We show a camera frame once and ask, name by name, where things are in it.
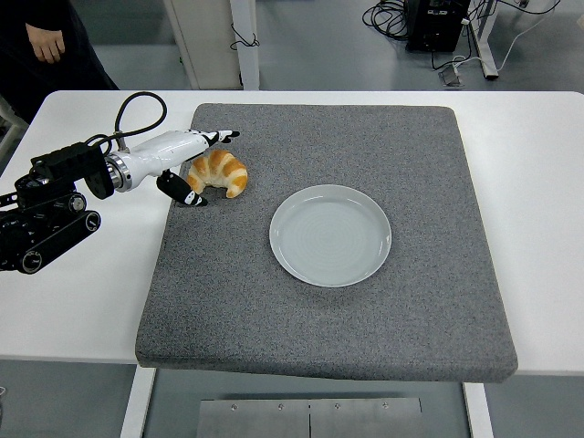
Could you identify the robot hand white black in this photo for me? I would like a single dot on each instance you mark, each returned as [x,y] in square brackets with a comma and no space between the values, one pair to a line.
[164,150]

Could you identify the golden croissant bread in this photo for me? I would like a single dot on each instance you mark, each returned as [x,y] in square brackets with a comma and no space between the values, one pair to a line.
[223,169]

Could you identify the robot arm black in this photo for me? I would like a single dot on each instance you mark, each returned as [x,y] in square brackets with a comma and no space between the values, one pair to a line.
[50,169]

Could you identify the grey round plate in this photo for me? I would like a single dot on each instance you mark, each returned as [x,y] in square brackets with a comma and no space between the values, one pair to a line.
[328,237]

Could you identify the grey metal plate with screws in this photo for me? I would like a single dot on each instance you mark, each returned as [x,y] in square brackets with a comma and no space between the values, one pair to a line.
[274,420]

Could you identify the person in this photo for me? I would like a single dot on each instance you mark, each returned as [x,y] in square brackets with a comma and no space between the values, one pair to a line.
[68,73]

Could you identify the beige cabinet panel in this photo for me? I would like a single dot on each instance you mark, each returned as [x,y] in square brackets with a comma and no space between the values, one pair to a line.
[187,13]

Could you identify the person's hand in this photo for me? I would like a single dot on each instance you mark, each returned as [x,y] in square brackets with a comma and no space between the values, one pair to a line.
[45,45]

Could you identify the grey felt mat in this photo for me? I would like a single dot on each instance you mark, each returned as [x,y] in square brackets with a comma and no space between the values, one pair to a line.
[319,328]

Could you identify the white table leg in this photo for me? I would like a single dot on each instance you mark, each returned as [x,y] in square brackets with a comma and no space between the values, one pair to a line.
[478,410]
[137,401]

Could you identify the black computer case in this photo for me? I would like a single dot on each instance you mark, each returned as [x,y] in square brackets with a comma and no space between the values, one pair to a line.
[433,23]

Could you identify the white desk leg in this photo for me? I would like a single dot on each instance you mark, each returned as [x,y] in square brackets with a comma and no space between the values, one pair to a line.
[487,50]

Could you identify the white chair frame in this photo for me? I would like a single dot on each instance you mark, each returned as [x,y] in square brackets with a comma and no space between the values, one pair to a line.
[11,137]

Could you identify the white post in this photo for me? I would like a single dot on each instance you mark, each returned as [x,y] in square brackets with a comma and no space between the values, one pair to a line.
[246,11]

